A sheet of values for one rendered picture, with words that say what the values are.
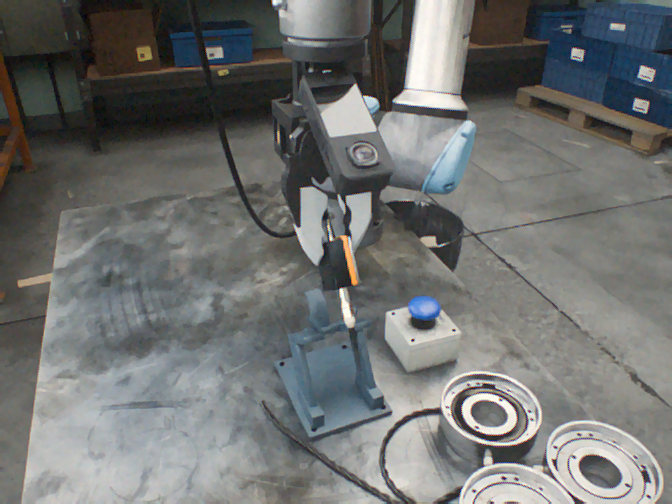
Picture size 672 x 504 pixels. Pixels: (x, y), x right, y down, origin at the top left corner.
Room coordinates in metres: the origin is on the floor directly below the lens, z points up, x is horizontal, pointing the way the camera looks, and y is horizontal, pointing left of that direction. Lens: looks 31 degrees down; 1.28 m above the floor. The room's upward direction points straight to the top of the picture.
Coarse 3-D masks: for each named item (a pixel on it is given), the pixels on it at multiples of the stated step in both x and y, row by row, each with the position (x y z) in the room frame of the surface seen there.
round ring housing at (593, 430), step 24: (576, 432) 0.39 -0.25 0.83; (600, 432) 0.39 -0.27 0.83; (624, 432) 0.38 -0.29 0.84; (552, 456) 0.36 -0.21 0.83; (576, 456) 0.36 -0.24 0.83; (600, 456) 0.36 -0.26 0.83; (648, 456) 0.35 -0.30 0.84; (576, 480) 0.33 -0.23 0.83; (624, 480) 0.33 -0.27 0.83; (648, 480) 0.33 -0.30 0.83
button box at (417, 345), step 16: (400, 320) 0.56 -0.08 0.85; (416, 320) 0.55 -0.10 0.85; (432, 320) 0.55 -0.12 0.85; (448, 320) 0.56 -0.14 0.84; (400, 336) 0.53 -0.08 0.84; (416, 336) 0.53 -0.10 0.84; (432, 336) 0.53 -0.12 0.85; (448, 336) 0.53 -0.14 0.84; (400, 352) 0.53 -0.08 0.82; (416, 352) 0.51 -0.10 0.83; (432, 352) 0.52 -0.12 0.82; (448, 352) 0.53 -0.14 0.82; (416, 368) 0.51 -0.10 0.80
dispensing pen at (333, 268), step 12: (324, 216) 0.49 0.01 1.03; (324, 228) 0.49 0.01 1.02; (336, 240) 0.46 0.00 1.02; (324, 252) 0.46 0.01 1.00; (336, 252) 0.46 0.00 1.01; (324, 264) 0.46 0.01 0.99; (336, 264) 0.45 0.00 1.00; (324, 276) 0.47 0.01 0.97; (336, 276) 0.44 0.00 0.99; (348, 276) 0.45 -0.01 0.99; (324, 288) 0.46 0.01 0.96; (336, 288) 0.44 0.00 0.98; (348, 288) 0.45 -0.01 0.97; (348, 300) 0.44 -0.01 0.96; (348, 312) 0.44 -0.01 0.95; (348, 324) 0.43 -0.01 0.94
